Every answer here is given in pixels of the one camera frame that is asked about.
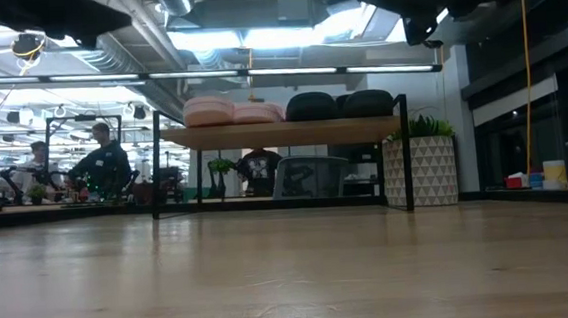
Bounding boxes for yellow white container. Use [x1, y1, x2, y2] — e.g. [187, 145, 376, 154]
[542, 158, 568, 192]

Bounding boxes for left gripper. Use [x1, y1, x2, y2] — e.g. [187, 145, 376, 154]
[36, 0, 135, 53]

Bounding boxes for wooden shelf black metal legs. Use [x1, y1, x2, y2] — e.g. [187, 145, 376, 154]
[144, 92, 417, 230]

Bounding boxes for white triangle pattern plant pot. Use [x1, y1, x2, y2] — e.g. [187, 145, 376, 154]
[381, 134, 461, 210]

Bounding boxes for pink slide sandal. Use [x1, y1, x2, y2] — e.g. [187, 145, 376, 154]
[232, 100, 286, 127]
[182, 94, 237, 130]

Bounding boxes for long linear light bar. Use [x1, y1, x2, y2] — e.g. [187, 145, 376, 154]
[0, 44, 443, 104]

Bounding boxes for blue container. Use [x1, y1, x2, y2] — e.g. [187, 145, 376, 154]
[528, 171, 547, 191]

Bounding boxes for person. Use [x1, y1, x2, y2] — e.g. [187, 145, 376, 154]
[235, 146, 287, 199]
[11, 138, 67, 200]
[63, 120, 135, 204]

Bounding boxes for black slide sandal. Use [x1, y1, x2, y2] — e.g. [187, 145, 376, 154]
[334, 87, 396, 121]
[283, 89, 341, 124]

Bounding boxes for grey office chair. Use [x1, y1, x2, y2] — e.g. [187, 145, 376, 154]
[269, 153, 352, 202]

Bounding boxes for black aluminium table frame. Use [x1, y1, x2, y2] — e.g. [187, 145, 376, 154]
[0, 166, 568, 248]

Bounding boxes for small potted plant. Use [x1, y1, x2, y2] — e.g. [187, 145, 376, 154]
[27, 182, 51, 207]
[207, 157, 238, 200]

